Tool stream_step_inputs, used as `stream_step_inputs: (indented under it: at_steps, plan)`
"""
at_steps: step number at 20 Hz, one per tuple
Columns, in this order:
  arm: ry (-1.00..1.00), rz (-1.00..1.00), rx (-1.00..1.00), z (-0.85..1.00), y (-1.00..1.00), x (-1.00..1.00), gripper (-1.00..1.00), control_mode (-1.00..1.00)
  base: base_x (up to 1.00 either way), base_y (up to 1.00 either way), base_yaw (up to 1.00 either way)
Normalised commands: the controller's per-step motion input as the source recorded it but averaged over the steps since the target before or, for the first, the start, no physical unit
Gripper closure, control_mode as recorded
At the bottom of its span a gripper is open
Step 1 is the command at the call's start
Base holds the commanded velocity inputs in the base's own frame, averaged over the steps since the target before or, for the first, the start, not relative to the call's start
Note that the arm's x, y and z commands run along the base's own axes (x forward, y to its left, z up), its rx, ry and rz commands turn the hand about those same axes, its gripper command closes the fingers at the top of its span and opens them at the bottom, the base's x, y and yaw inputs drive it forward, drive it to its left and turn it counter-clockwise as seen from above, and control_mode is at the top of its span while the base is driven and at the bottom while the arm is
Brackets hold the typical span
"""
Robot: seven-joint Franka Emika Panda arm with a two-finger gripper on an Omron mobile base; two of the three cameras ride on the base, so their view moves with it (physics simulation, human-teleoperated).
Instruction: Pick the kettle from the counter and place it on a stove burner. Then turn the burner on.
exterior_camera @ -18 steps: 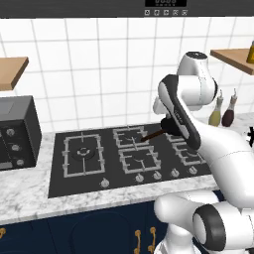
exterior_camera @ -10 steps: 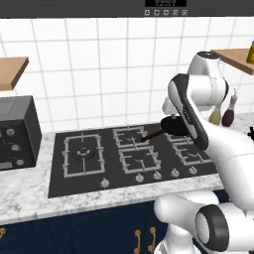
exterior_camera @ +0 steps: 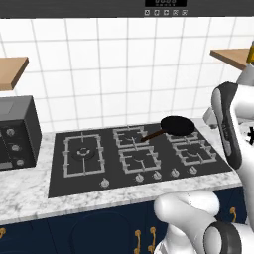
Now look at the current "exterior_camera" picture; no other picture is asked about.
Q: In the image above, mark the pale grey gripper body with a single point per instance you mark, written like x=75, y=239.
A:
x=210, y=117

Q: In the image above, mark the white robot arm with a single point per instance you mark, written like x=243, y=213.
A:
x=188, y=211

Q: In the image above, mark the black frying pan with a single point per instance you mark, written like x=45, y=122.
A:
x=177, y=125

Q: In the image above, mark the silver hob knob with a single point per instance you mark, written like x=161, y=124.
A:
x=174, y=172
x=139, y=178
x=105, y=182
x=157, y=175
x=193, y=170

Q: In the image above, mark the yellow bottle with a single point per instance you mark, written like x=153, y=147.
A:
x=251, y=53

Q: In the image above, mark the navy cupboard door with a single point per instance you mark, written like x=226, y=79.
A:
x=23, y=239
x=99, y=231
x=158, y=228
x=226, y=201

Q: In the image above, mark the black hob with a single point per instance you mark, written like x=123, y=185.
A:
x=109, y=185

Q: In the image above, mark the dark extractor hood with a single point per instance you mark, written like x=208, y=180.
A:
x=82, y=8

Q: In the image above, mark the black toaster oven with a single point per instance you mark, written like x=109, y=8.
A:
x=23, y=132

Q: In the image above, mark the wooden wall shelf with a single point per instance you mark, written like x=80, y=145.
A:
x=10, y=71
x=234, y=56

